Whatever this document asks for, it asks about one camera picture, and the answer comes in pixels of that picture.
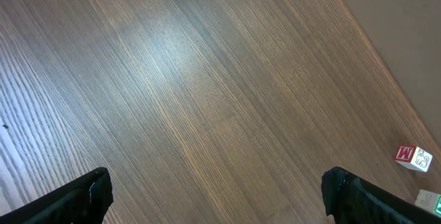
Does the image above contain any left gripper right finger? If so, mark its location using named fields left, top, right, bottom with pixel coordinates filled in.
left=321, top=166, right=440, bottom=224

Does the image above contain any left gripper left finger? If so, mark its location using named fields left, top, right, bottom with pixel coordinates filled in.
left=1, top=167, right=113, bottom=224

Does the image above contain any white block red side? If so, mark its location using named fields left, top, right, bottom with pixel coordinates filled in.
left=394, top=145, right=433, bottom=172

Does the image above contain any green N block top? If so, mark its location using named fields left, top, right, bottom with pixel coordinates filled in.
left=415, top=190, right=441, bottom=217

